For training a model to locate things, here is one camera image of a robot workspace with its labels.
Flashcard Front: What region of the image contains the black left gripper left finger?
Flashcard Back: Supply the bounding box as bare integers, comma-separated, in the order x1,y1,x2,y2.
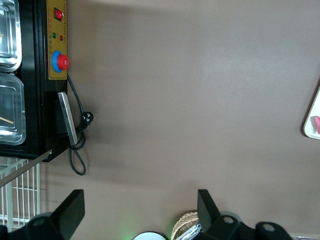
7,189,85,240

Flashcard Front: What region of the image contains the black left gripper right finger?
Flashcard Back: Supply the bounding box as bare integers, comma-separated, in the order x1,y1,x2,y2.
197,189,257,240

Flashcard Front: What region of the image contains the cream plastic tray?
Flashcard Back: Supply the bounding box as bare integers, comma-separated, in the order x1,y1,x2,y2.
303,77,320,140

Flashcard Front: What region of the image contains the woven wicker basket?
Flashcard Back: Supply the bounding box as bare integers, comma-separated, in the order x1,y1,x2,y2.
170,211,201,240

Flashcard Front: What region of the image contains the silver foil packet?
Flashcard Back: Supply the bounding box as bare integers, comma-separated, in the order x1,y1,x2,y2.
178,223,202,240

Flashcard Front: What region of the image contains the silver metal strip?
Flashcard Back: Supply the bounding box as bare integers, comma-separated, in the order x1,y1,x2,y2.
0,149,53,188

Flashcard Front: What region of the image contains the white round plate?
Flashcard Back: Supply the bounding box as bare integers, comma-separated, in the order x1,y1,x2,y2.
132,231,169,240

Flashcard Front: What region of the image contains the steel pan with rounded corners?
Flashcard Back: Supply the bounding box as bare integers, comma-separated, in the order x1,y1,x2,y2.
0,72,27,146

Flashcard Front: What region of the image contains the small pink packet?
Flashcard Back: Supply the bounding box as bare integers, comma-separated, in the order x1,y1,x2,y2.
309,115,320,135

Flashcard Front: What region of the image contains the black food warmer appliance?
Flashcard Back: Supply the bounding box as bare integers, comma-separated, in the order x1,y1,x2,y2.
0,0,69,163

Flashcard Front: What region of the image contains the red and blue round knob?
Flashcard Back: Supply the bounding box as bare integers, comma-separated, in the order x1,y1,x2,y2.
50,50,70,74

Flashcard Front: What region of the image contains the large steel pan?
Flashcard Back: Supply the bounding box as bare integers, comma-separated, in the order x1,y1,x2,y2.
0,0,23,73

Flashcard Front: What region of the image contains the white wire rack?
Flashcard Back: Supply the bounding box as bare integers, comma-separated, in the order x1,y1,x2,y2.
0,157,42,233

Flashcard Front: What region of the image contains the silver metal handle bar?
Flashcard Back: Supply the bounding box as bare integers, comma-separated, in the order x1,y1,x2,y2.
57,91,79,146

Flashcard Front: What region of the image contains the black power cable with plug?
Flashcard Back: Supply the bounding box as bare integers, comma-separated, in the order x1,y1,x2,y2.
66,73,95,176

